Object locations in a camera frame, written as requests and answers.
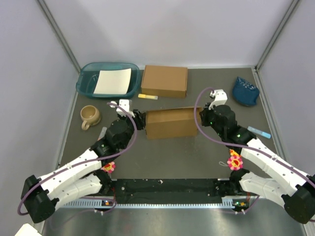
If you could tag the beige ceramic mug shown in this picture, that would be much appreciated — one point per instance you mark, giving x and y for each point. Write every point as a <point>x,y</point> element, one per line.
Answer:
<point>90,116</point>

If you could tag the grey slotted cable duct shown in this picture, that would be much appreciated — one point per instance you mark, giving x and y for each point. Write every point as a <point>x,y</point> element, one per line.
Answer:
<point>226,203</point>

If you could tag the pink flower toy left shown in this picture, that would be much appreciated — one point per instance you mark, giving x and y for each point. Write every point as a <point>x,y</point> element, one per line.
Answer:
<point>109,167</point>

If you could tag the white object bottom corner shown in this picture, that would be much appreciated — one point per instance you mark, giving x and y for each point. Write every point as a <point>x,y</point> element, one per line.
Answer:
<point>27,230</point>

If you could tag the pink flower toy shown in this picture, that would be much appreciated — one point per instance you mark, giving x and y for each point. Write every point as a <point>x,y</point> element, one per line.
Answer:
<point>109,167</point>
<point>235,163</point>

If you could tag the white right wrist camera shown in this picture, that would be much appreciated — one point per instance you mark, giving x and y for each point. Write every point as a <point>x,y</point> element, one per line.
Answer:
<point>219,98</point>

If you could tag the grey orange marker pen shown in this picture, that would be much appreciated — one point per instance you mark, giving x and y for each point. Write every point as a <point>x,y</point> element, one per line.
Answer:
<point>102,133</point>

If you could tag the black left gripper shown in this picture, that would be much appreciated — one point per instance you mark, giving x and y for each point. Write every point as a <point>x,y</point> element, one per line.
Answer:
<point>140,119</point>

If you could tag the brown cardboard box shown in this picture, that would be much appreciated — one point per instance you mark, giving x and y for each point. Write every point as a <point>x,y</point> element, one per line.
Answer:
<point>170,123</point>
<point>165,81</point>

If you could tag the dark blue crumpled bag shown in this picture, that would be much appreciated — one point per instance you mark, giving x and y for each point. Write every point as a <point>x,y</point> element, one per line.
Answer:
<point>245,92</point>

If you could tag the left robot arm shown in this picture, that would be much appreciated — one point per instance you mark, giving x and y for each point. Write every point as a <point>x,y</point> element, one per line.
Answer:
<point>42,196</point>

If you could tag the light blue pen right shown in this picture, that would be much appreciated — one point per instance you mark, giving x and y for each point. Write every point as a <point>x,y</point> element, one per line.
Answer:
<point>259,132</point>

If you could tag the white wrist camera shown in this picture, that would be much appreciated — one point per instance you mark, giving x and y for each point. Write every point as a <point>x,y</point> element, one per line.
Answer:
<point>123,107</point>
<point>219,98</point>

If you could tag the orange flower toy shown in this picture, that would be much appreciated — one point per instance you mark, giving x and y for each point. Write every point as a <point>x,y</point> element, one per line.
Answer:
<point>233,153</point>

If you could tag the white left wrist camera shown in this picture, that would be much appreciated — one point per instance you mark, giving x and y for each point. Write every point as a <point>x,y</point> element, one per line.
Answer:
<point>123,107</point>

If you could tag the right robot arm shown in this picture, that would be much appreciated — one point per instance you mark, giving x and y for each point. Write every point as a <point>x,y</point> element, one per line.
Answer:
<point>289,187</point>

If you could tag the teal plastic bin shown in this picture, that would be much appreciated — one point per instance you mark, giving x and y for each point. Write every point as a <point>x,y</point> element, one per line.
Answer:
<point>89,75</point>

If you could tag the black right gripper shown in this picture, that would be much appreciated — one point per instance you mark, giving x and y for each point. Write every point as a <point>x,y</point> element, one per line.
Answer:
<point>204,113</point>

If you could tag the pink flower toy right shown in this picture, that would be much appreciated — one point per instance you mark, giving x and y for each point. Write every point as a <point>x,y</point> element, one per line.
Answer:
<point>235,163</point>

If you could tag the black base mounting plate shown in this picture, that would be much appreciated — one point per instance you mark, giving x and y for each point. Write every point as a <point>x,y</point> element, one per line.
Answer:
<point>171,191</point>

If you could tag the white paper sheet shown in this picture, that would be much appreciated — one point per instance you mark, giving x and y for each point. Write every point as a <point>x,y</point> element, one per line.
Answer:
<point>114,82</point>

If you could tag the yellow white marker pen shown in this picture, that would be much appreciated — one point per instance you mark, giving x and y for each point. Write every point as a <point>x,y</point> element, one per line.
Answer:
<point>145,96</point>

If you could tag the folded brown cardboard box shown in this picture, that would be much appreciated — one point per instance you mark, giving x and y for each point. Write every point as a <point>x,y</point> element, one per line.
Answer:
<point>165,81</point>

